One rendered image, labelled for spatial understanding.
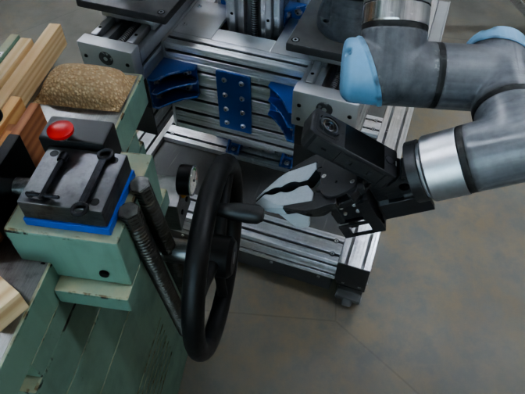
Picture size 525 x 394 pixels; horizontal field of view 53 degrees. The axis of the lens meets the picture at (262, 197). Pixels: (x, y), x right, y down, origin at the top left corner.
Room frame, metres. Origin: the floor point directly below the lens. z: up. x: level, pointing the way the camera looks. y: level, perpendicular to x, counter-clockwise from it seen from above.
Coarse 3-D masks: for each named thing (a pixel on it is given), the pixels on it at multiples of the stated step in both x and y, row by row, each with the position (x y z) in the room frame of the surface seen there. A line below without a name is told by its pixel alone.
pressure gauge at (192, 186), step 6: (180, 168) 0.69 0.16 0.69; (186, 168) 0.69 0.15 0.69; (192, 168) 0.69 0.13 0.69; (180, 174) 0.67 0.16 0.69; (186, 174) 0.67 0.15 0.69; (192, 174) 0.68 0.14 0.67; (180, 180) 0.66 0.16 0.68; (186, 180) 0.66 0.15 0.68; (192, 180) 0.68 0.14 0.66; (180, 186) 0.66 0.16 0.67; (186, 186) 0.66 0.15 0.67; (192, 186) 0.67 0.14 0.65; (180, 192) 0.66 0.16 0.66; (186, 192) 0.65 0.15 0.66; (192, 192) 0.67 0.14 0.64
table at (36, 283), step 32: (32, 96) 0.65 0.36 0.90; (128, 96) 0.65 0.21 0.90; (128, 128) 0.61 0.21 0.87; (0, 256) 0.35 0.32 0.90; (32, 288) 0.30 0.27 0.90; (64, 288) 0.32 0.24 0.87; (96, 288) 0.32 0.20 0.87; (128, 288) 0.32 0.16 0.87; (32, 320) 0.27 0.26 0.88; (0, 352) 0.23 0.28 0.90; (32, 352) 0.25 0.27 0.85; (0, 384) 0.20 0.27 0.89
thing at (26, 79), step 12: (48, 24) 0.79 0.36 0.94; (60, 24) 0.79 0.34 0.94; (48, 36) 0.75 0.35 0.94; (60, 36) 0.77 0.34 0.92; (36, 48) 0.72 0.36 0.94; (48, 48) 0.73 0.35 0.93; (60, 48) 0.76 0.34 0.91; (24, 60) 0.68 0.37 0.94; (36, 60) 0.69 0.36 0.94; (48, 60) 0.72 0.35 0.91; (24, 72) 0.66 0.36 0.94; (36, 72) 0.68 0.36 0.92; (12, 84) 0.63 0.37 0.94; (24, 84) 0.64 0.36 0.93; (36, 84) 0.67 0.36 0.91; (0, 96) 0.60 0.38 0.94; (24, 96) 0.63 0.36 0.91; (0, 108) 0.57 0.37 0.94
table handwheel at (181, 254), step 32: (224, 160) 0.47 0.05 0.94; (224, 192) 0.48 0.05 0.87; (192, 224) 0.36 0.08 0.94; (224, 224) 0.44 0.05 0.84; (192, 256) 0.33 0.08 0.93; (224, 256) 0.39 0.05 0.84; (192, 288) 0.30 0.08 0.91; (224, 288) 0.41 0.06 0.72; (192, 320) 0.28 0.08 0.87; (224, 320) 0.37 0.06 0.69; (192, 352) 0.27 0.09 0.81
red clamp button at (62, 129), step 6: (60, 120) 0.45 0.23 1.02; (66, 120) 0.45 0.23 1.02; (48, 126) 0.45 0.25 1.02; (54, 126) 0.44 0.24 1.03; (60, 126) 0.44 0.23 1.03; (66, 126) 0.44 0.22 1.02; (72, 126) 0.45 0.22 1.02; (48, 132) 0.43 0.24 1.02; (54, 132) 0.43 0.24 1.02; (60, 132) 0.43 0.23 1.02; (66, 132) 0.43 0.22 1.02; (72, 132) 0.44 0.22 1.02; (54, 138) 0.43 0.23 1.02; (60, 138) 0.43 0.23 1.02
